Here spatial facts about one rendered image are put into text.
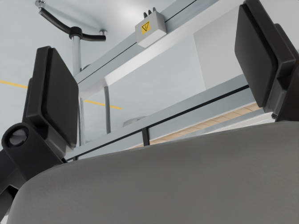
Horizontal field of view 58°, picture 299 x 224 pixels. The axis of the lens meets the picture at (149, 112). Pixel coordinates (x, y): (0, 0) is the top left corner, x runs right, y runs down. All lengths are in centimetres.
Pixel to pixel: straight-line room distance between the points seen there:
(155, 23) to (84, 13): 79
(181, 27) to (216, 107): 37
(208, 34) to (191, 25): 68
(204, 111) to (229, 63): 76
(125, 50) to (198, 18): 38
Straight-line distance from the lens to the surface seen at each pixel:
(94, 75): 139
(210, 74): 164
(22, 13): 184
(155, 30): 107
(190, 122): 89
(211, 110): 85
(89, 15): 181
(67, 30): 172
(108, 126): 133
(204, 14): 104
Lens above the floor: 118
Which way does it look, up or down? 20 degrees down
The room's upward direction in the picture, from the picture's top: 172 degrees clockwise
